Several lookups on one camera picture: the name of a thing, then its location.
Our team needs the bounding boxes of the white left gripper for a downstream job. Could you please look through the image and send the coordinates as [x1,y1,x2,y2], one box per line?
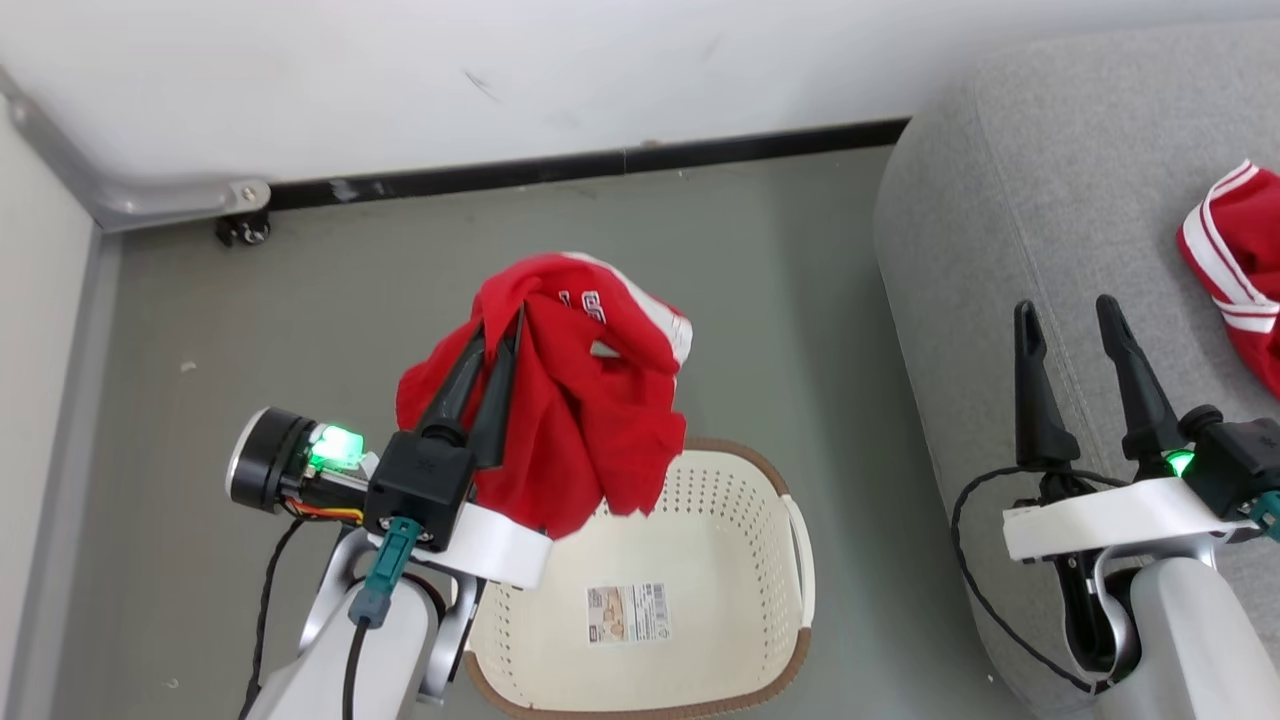
[415,305,554,591]

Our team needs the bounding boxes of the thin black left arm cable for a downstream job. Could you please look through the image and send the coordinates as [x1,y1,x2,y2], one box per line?
[238,515,306,720]

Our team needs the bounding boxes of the black silver left gripper motor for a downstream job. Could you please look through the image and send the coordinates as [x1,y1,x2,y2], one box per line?
[228,405,381,523]

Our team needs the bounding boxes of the black baseboard strip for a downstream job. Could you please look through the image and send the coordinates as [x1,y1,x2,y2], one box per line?
[268,117,911,213]

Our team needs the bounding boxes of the grey metal partition frame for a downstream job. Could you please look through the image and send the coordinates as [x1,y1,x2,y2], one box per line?
[0,65,273,720]

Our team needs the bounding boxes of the red jersey with number 23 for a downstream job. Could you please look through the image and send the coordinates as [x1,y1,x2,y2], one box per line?
[395,252,694,541]

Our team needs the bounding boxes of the paper label sticker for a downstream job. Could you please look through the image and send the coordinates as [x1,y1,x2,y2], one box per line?
[586,583,671,644]

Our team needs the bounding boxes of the teal left camera connector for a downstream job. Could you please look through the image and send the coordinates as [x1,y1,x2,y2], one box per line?
[348,517,423,629]

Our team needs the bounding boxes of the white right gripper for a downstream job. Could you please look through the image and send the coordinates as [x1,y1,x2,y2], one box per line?
[1003,294,1256,676]

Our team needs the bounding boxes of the black caster wheel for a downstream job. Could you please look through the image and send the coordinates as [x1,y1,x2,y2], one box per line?
[215,210,273,248]

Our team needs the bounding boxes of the grey fabric sofa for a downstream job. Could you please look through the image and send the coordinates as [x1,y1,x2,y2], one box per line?
[873,20,1280,716]

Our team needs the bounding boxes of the red shorts with white stripes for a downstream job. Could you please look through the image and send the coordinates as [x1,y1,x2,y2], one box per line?
[1177,160,1280,401]

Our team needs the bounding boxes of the cream perforated laundry basket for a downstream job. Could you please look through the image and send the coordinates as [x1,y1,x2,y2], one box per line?
[462,437,816,720]

